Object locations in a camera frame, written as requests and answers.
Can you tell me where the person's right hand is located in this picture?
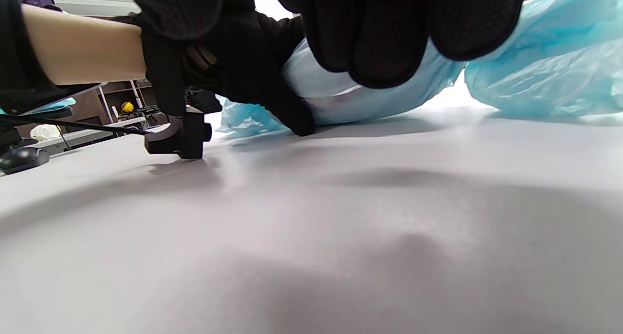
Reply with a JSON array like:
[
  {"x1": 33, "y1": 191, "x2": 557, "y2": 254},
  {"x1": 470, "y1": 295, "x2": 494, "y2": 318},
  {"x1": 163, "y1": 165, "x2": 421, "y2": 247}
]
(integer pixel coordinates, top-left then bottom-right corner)
[{"x1": 119, "y1": 0, "x2": 527, "y2": 90}]

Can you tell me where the person's left hand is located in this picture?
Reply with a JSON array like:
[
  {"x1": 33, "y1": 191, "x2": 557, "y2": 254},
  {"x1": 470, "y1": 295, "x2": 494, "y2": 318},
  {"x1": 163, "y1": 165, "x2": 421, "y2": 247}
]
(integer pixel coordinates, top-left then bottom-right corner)
[{"x1": 111, "y1": 0, "x2": 317, "y2": 137}]

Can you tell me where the light blue gift wrapping paper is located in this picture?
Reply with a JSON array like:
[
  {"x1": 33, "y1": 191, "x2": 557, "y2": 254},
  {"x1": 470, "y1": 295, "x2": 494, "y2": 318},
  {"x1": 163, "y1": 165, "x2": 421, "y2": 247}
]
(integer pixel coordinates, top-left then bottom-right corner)
[{"x1": 216, "y1": 0, "x2": 623, "y2": 139}]

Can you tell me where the dark brown shelf unit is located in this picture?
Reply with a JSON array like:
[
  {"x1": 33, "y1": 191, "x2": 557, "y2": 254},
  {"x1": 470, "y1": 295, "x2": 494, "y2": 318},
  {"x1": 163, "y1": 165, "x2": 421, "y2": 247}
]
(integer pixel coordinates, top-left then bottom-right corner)
[{"x1": 68, "y1": 79, "x2": 161, "y2": 130}]

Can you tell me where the white rounded object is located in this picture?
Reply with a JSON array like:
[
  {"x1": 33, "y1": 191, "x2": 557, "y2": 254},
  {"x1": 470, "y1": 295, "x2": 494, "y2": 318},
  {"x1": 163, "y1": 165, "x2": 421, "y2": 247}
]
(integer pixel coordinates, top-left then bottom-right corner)
[{"x1": 30, "y1": 124, "x2": 62, "y2": 141}]

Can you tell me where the black computer mouse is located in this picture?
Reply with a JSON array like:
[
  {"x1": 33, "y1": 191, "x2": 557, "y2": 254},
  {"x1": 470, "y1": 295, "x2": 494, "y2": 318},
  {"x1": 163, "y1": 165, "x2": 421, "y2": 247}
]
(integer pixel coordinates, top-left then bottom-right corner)
[{"x1": 0, "y1": 147, "x2": 51, "y2": 175}]

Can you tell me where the black glove sensor mount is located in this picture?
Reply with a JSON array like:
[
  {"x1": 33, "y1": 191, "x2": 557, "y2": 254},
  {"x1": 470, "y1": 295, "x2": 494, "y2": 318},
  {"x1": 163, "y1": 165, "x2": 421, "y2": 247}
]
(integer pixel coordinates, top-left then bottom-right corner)
[{"x1": 144, "y1": 88, "x2": 223, "y2": 160}]

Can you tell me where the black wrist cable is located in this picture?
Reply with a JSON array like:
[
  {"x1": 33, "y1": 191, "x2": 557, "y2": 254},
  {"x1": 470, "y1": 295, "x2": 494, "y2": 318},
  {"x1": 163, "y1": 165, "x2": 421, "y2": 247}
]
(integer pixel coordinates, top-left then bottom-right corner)
[{"x1": 0, "y1": 116, "x2": 152, "y2": 136}]

